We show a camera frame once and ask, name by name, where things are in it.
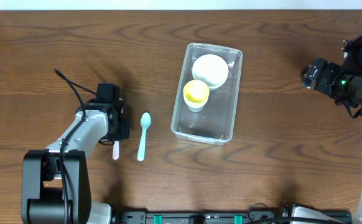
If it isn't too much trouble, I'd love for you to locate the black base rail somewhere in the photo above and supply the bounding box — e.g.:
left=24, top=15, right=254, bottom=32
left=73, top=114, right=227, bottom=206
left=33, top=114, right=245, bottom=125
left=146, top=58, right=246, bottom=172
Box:
left=110, top=203, right=353, bottom=224

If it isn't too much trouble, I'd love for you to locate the pink plastic fork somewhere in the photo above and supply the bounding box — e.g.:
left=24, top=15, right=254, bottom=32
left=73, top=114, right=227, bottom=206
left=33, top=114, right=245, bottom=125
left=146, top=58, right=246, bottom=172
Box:
left=112, top=141, right=119, bottom=160

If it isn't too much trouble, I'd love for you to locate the clear plastic container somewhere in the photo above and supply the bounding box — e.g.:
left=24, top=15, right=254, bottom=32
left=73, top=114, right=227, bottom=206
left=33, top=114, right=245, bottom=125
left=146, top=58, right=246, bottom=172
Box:
left=171, top=43, right=243, bottom=145

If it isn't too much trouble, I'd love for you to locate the white bowl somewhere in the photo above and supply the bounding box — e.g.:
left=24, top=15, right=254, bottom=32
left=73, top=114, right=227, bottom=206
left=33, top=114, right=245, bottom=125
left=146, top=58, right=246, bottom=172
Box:
left=192, top=54, right=229, bottom=91

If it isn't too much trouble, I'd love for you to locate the white cup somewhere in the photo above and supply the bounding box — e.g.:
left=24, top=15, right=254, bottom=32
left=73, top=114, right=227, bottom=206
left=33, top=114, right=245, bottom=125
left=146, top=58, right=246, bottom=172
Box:
left=184, top=98, right=208, bottom=113

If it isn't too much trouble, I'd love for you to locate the yellow cup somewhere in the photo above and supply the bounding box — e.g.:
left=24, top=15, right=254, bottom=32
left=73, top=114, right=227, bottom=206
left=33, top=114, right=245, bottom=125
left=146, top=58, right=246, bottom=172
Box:
left=183, top=80, right=210, bottom=104

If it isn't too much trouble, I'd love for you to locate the mint green plastic spoon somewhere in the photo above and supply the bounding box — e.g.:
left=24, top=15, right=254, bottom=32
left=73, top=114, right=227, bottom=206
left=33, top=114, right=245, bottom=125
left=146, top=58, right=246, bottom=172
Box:
left=137, top=112, right=151, bottom=161

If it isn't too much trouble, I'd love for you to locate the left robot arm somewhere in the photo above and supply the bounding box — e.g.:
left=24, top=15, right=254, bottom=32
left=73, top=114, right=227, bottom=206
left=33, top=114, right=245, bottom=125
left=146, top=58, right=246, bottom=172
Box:
left=21, top=98, right=129, bottom=223

